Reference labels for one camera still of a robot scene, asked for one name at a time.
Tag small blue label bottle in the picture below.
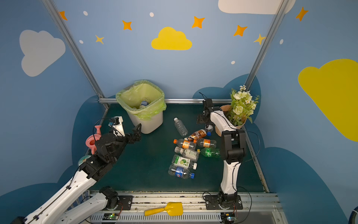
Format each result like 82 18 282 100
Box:
204 124 213 133

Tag clear bottle white cap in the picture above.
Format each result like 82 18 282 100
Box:
173 118 188 137

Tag pepsi bottle front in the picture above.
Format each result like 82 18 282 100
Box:
168 165 195 179

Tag pepsi bottle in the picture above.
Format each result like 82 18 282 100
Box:
133 100 150 109
168 165 195 179

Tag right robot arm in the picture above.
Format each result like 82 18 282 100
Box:
197 99 247 209

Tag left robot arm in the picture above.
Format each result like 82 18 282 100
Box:
12 124 142 224

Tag white trash bin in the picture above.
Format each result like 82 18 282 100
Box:
127 107 163 134

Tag green plastic bin liner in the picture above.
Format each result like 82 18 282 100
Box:
116 80 167 113

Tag brown tea bottle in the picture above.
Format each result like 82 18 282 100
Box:
184 129 211 141

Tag pink watering can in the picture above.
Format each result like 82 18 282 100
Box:
85 125 102 155

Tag orange label bottle right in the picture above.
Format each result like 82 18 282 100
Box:
194 139 217 148

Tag orange cap bottle left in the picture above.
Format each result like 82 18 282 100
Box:
173 139 196 150

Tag green plastic bottle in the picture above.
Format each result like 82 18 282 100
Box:
197 147 221 158

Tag white artificial flowers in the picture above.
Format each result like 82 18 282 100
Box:
229 85 260 125

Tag lime label jar bottle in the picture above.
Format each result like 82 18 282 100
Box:
172 155 197 170

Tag left controller board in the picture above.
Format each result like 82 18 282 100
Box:
102 213 120 221

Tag controller board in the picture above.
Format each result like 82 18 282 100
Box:
102 213 120 221
220 213 237 224

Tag yellow plastic shovel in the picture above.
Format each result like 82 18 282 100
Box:
144 202 184 216

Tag right controller board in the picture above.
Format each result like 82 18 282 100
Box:
220 213 237 224

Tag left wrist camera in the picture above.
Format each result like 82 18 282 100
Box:
108 116 125 137

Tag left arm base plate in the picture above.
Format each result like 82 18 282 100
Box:
112 195 133 211

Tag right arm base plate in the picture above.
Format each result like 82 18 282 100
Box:
203 194 243 210

